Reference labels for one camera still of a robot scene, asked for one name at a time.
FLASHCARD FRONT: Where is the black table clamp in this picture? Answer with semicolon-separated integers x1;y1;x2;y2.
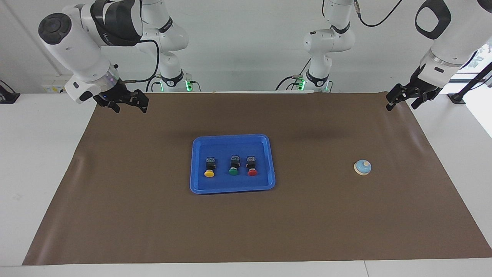
0;80;20;104

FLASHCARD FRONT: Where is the white wall power outlet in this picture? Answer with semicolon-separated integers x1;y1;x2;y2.
42;79;73;93

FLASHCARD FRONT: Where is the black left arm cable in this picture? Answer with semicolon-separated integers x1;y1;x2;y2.
354;0;403;27

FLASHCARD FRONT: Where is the green push button switch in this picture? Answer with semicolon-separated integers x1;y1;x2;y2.
228;155;241;176

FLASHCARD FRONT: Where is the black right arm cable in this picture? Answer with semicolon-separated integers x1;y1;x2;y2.
117;38;160;83

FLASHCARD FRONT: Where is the black base cable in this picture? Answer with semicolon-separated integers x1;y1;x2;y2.
276;58;312;92
145;74;163;93

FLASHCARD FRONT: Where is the blue plastic tray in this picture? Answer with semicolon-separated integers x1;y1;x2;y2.
189;133;276;195

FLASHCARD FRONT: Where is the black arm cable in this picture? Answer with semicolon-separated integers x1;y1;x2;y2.
117;38;160;83
354;0;403;27

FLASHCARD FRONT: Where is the black camera stand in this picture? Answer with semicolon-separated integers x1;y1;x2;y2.
447;62;492;105

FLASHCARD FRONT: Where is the light blue desk bell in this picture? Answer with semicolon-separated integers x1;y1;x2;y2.
354;159;372;176

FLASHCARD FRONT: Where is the brown table mat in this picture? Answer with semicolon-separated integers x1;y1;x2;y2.
22;92;492;266

